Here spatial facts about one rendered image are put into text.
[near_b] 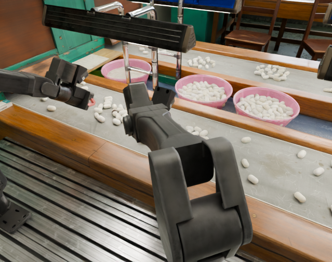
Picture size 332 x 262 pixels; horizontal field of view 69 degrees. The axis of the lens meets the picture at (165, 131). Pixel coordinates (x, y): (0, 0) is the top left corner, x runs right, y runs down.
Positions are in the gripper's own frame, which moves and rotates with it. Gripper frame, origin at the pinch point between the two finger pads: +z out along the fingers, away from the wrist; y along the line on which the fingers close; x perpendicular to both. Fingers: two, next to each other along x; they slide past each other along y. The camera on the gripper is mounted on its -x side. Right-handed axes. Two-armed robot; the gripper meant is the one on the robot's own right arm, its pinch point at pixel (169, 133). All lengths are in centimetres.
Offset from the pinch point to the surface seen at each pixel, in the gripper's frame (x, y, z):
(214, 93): -23, 1, 46
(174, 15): -148, 131, 240
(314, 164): -4.3, -42.3, 22.9
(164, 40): -26.4, 10.4, -0.7
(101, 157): 14.2, 18.9, -2.0
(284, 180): 3.1, -34.5, 14.2
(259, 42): -111, 4, 195
